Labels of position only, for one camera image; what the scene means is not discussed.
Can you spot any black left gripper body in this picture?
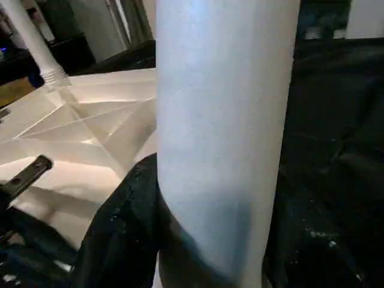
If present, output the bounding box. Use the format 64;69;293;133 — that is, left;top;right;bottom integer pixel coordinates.
0;154;55;199

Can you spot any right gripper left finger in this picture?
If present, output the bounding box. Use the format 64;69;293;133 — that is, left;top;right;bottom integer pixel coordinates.
78;152;164;288

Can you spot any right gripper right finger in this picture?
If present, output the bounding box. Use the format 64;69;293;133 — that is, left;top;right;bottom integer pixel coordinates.
263;191;374;288

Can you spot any white plastic table top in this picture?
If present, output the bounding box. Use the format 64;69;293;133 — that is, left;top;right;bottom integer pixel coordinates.
0;67;159;250

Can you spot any white plastic table leg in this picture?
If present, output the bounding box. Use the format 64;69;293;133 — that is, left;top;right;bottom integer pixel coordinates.
154;0;301;288
2;0;72;88

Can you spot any black work surface mat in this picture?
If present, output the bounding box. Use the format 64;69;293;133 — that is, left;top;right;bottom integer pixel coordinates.
0;38;384;288

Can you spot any grey curtain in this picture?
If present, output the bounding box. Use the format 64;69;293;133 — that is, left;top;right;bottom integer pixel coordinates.
68;0;154;62

